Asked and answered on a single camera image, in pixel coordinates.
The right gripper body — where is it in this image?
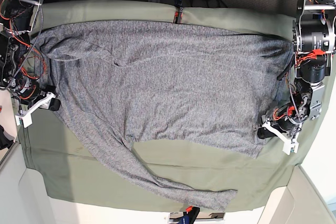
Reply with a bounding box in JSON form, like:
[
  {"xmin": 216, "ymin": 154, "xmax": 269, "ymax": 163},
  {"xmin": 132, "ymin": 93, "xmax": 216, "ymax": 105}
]
[{"xmin": 10, "ymin": 77, "xmax": 56, "ymax": 108}]

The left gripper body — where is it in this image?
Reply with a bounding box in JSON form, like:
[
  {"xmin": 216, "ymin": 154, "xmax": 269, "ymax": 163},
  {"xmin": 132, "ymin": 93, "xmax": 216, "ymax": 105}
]
[{"xmin": 262, "ymin": 105, "xmax": 302, "ymax": 137}]

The grey heathered T-shirt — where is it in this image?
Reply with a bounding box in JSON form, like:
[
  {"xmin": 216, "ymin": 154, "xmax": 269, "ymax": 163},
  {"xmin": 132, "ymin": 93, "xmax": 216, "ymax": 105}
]
[{"xmin": 36, "ymin": 20, "xmax": 293, "ymax": 211}]

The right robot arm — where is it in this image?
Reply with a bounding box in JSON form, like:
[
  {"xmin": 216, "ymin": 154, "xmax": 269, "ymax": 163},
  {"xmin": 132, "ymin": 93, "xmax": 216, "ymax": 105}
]
[{"xmin": 1, "ymin": 0, "xmax": 60, "ymax": 111}]

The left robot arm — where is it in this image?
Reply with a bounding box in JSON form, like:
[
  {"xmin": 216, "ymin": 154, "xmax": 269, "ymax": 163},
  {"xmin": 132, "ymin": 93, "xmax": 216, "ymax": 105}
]
[{"xmin": 257, "ymin": 0, "xmax": 335, "ymax": 143}]

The top centre blue clamp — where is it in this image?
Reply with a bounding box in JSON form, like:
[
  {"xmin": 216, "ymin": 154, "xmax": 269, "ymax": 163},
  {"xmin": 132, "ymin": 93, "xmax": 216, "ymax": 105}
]
[{"xmin": 173, "ymin": 0, "xmax": 183, "ymax": 24}]

